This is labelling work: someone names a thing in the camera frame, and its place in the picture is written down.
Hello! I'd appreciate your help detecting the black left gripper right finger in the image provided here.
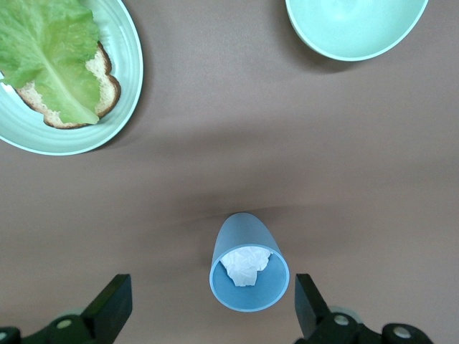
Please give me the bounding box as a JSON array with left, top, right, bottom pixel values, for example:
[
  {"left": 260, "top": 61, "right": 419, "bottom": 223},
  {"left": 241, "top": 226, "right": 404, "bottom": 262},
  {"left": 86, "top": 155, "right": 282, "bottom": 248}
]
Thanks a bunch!
[{"left": 293, "top": 274, "right": 432, "bottom": 344}]

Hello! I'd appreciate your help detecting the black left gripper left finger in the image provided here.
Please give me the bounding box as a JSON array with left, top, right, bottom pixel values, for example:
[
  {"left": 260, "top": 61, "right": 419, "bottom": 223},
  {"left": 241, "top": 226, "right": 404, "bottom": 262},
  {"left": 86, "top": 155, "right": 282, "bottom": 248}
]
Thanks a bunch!
[{"left": 0, "top": 274, "right": 133, "bottom": 344}]

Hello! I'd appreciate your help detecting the blue plastic cup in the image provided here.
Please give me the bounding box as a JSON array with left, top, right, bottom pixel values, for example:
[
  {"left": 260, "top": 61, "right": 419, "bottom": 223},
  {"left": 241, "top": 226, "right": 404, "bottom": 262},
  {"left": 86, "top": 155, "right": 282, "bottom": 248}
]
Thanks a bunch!
[{"left": 209, "top": 212, "right": 290, "bottom": 313}]

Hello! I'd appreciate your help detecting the crumpled white tissue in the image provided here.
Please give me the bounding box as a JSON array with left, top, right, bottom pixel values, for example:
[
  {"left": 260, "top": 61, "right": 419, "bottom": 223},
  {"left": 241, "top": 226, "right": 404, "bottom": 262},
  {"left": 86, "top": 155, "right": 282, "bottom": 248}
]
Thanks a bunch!
[{"left": 219, "top": 245, "right": 274, "bottom": 288}]

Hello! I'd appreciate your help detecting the bread slice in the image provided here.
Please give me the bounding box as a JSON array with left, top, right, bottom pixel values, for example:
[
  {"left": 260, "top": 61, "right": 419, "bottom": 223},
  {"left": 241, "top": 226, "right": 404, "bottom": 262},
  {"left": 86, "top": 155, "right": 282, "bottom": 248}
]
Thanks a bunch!
[{"left": 14, "top": 41, "right": 122, "bottom": 130}]

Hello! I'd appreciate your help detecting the light green plate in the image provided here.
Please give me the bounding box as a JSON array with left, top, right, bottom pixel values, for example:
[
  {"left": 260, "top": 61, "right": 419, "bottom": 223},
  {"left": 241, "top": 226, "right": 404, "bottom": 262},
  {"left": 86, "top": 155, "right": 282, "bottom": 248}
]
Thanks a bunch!
[{"left": 0, "top": 0, "right": 144, "bottom": 156}]

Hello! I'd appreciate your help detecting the green lettuce leaf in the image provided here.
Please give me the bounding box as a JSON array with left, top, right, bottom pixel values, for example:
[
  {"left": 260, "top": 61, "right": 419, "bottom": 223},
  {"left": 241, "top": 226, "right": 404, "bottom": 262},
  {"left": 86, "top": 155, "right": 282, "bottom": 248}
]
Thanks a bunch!
[{"left": 0, "top": 0, "right": 102, "bottom": 125}]

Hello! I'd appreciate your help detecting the light green bowl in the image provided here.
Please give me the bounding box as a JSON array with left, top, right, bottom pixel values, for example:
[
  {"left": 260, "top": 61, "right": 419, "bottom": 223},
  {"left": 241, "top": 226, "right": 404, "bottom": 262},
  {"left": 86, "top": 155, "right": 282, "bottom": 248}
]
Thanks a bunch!
[{"left": 285, "top": 0, "right": 430, "bottom": 62}]

